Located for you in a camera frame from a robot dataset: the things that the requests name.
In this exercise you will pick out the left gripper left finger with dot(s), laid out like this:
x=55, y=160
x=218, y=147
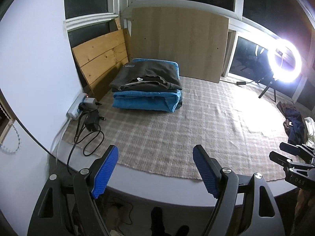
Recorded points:
x=102, y=169

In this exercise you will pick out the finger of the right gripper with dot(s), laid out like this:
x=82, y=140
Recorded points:
x=294, y=150
x=283, y=160

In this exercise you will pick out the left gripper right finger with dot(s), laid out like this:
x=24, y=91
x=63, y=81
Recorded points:
x=209, y=170

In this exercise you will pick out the dark grey daisy t-shirt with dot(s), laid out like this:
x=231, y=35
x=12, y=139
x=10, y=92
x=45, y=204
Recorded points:
x=147, y=76

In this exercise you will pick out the pile of mixed clothes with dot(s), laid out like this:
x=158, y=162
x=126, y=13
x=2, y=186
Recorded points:
x=298, y=129

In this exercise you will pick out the plaid woven table mat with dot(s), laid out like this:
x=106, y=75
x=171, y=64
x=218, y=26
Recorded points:
x=236, y=125

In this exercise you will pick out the white power strip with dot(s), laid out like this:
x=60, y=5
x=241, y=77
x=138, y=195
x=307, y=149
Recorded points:
x=82, y=102

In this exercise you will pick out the black tripod stand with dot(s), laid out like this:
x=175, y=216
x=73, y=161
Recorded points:
x=268, y=86

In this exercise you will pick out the pine plank board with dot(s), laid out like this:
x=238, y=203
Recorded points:
x=101, y=58

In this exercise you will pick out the light wooden board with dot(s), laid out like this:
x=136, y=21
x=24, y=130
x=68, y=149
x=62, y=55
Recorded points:
x=195, y=39

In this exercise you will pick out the ring light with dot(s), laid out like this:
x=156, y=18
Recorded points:
x=284, y=60

